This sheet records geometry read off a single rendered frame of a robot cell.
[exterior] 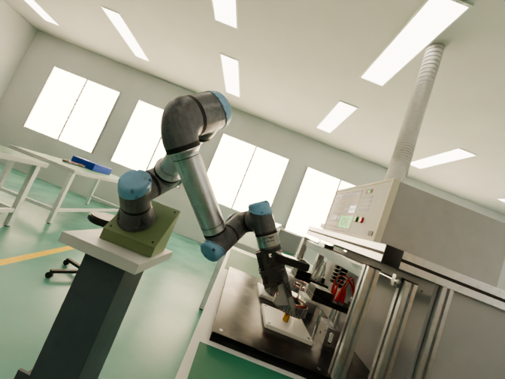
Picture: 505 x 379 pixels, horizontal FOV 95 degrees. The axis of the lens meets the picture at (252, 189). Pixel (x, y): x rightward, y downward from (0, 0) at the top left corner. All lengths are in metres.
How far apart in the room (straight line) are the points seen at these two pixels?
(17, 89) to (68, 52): 1.49
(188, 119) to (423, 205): 0.72
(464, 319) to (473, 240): 0.25
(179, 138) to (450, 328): 0.82
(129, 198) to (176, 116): 0.43
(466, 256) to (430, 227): 0.13
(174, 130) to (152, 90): 5.99
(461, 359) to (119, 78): 7.05
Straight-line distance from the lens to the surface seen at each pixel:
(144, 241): 1.06
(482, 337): 0.88
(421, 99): 2.85
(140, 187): 0.94
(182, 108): 0.65
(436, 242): 0.89
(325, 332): 0.88
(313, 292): 0.83
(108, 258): 1.01
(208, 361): 0.60
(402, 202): 0.82
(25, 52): 8.55
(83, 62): 7.66
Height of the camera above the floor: 1.06
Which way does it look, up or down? 6 degrees up
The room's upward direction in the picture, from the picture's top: 22 degrees clockwise
